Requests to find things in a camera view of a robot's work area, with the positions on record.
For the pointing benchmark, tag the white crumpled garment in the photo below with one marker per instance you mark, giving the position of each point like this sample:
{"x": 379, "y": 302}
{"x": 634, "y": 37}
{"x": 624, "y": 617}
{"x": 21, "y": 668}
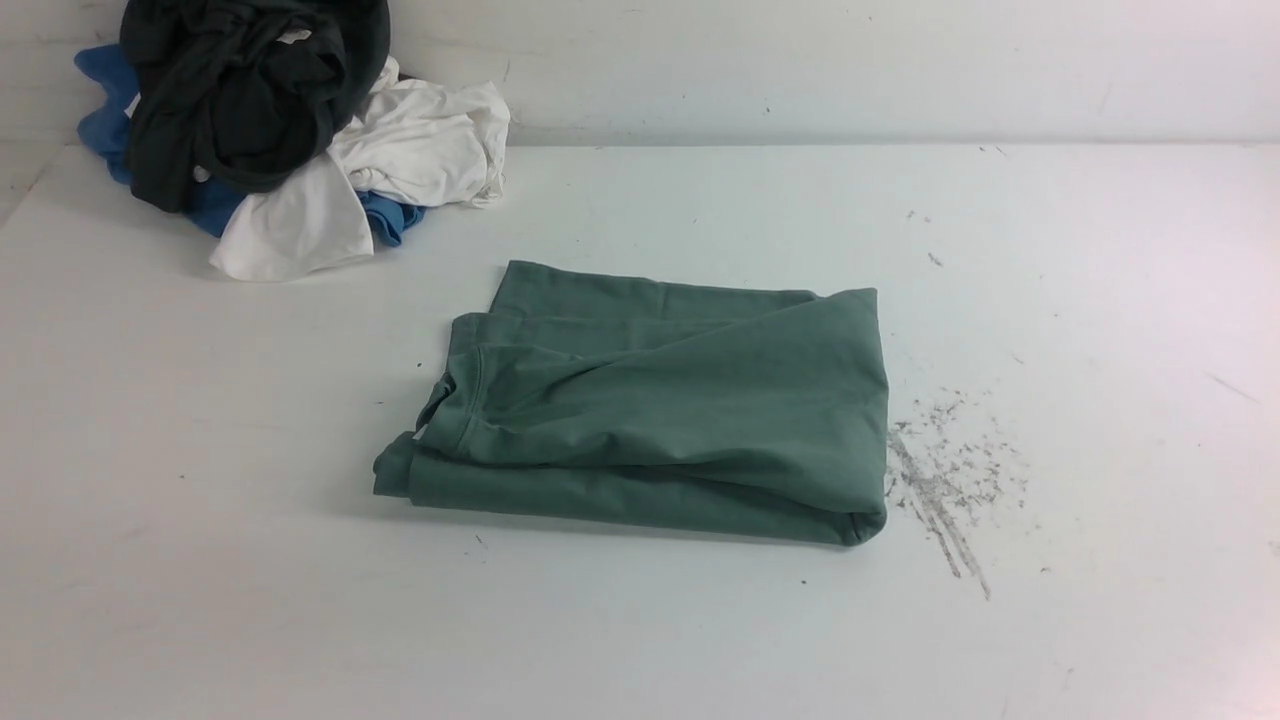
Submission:
{"x": 411, "y": 143}

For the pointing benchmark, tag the dark green crumpled garment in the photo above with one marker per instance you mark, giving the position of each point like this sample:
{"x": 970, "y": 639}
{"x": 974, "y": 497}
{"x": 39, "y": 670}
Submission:
{"x": 249, "y": 91}

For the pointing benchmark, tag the green long sleeve shirt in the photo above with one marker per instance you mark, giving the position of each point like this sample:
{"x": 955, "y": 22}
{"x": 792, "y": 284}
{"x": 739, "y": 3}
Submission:
{"x": 622, "y": 400}

